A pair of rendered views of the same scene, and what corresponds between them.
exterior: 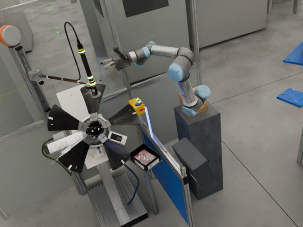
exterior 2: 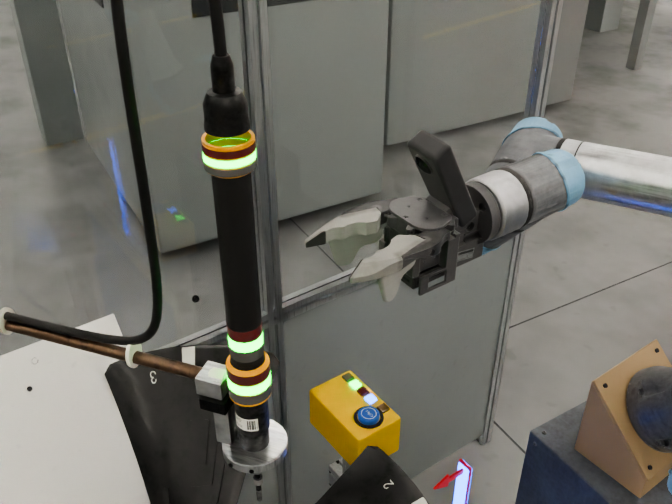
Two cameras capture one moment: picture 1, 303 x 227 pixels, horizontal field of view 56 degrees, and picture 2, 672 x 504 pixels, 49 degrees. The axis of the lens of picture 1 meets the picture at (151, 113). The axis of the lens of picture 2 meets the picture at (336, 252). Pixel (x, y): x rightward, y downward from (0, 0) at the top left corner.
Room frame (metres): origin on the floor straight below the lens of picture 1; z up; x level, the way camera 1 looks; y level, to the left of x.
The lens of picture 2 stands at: (1.29, 0.45, 2.07)
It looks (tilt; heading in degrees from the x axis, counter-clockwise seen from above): 33 degrees down; 343
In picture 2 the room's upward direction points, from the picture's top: straight up
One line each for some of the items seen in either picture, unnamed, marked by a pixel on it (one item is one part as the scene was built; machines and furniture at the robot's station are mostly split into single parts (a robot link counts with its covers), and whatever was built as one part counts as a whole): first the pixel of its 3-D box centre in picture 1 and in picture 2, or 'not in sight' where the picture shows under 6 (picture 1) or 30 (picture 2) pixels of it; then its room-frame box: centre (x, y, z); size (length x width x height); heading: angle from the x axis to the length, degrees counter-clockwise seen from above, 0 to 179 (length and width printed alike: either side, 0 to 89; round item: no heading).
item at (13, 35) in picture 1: (9, 35); not in sight; (2.27, 0.94, 1.88); 0.17 x 0.15 x 0.16; 108
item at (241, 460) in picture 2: (93, 89); (243, 413); (1.85, 0.38, 1.50); 0.09 x 0.07 x 0.10; 53
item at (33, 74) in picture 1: (35, 74); not in sight; (2.22, 0.87, 1.55); 0.10 x 0.07 x 0.08; 53
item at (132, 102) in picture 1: (137, 106); (353, 422); (2.23, 0.12, 1.02); 0.16 x 0.10 x 0.11; 18
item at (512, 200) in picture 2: (131, 56); (488, 205); (1.95, 0.06, 1.64); 0.08 x 0.05 x 0.08; 18
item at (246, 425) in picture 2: (88, 70); (242, 297); (1.84, 0.37, 1.66); 0.04 x 0.04 x 0.46
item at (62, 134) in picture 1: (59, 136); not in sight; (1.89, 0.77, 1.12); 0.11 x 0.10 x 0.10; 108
